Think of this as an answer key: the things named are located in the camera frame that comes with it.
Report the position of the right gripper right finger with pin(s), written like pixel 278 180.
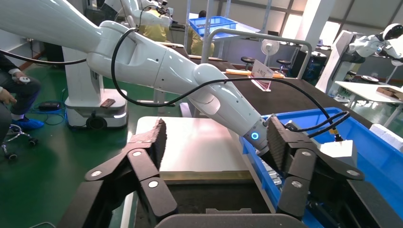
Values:
pixel 296 195

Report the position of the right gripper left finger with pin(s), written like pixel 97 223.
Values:
pixel 148 176

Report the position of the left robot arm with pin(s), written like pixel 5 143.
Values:
pixel 141 63

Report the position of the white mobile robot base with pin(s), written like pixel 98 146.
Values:
pixel 94 110

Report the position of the notched metal strip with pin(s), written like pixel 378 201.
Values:
pixel 274 176

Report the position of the blue plastic bin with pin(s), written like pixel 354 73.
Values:
pixel 377 170

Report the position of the black felt table mat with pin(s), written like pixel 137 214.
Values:
pixel 283 97

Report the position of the black device on floor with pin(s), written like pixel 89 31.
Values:
pixel 50 106

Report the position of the white work table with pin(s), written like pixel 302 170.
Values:
pixel 362 89

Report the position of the acrylic sign with red print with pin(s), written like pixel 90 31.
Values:
pixel 263 74

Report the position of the short wooden edge strip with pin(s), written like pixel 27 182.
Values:
pixel 239 72

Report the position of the wheeled office chair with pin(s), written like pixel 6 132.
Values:
pixel 19 135

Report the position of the white robot with column base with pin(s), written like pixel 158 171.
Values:
pixel 337 63

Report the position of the open cardboard box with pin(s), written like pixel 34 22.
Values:
pixel 388 92

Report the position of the worker in yellow coat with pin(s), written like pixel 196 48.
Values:
pixel 154 33
pixel 198 42

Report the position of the white standing fan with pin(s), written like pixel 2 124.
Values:
pixel 270 47

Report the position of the seated person in dark clothes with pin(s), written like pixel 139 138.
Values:
pixel 22 91

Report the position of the white humanoid robot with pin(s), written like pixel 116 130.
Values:
pixel 148 17

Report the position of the blue crate on rack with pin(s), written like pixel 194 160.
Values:
pixel 214 25

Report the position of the grey tube railing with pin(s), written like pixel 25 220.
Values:
pixel 252 34

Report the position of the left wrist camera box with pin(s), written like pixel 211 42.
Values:
pixel 340 152

